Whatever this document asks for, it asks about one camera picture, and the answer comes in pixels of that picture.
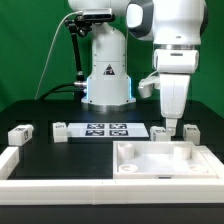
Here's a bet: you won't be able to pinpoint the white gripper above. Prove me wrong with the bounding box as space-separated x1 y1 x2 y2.
159 74 190 136

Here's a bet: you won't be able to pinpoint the white square tabletop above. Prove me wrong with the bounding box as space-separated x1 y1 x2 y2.
113 141 218 179

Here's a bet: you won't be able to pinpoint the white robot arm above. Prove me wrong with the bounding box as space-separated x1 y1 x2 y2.
68 0 207 136

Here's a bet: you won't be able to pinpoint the white marker sheet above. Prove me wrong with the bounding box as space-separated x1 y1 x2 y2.
67 123 148 138

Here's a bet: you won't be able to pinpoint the white U-shaped fence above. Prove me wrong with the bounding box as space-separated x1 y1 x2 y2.
0 147 224 205

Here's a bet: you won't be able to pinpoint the black base cables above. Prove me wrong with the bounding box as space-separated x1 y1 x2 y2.
35 83 84 101

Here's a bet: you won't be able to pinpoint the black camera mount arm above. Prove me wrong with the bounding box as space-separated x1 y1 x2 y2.
64 17 91 89

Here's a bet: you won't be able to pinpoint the grey camera on mount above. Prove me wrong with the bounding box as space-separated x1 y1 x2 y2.
82 8 112 21

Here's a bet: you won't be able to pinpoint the white camera cable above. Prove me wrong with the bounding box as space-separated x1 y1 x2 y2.
34 10 84 100

